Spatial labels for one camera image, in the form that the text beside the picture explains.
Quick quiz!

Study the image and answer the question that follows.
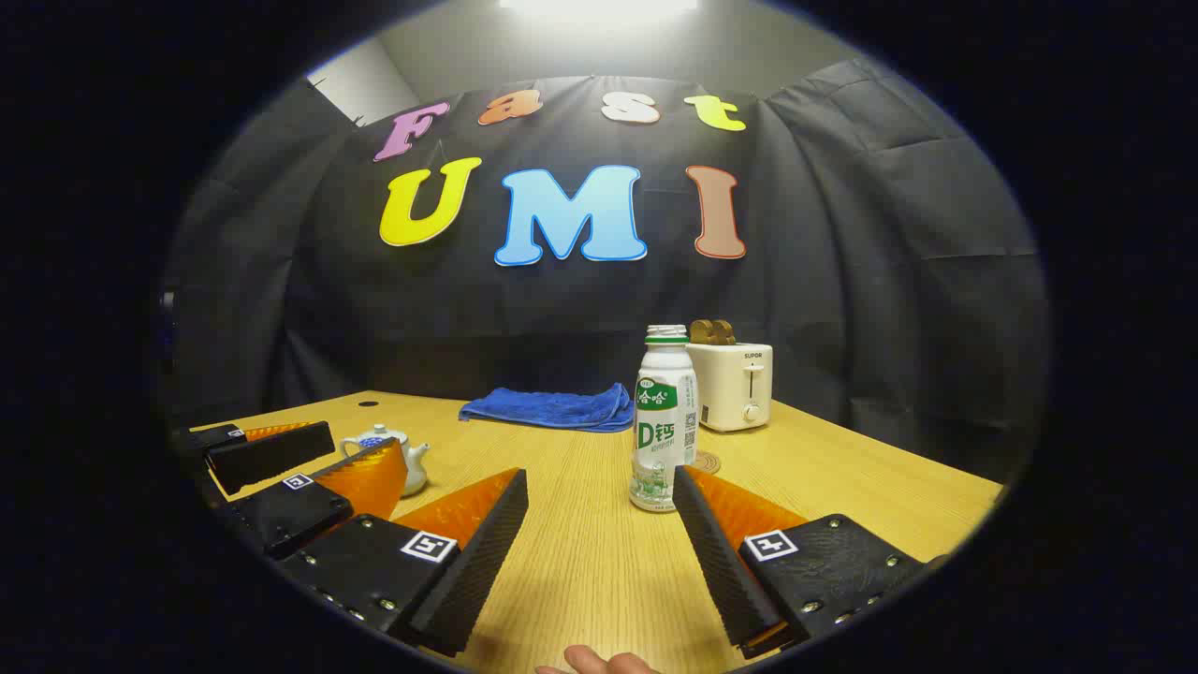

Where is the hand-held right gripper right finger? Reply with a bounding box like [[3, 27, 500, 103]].
[[672, 465, 946, 661]]

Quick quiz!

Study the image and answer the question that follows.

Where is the blue towel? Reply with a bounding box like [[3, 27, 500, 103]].
[[459, 382, 636, 433]]

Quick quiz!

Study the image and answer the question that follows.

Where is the black backdrop cloth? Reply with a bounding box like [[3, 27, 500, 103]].
[[164, 58, 1049, 488]]

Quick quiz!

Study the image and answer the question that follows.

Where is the white green-label water bottle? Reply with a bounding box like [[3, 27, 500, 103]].
[[629, 325, 700, 513]]

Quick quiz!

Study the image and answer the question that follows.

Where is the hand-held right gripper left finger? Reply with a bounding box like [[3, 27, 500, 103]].
[[278, 468, 530, 658]]

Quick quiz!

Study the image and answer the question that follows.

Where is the cream toaster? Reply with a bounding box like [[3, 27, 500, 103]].
[[686, 342, 774, 432]]

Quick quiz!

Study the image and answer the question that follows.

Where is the white ceramic teacup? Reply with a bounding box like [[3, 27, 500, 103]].
[[342, 431, 431, 497]]

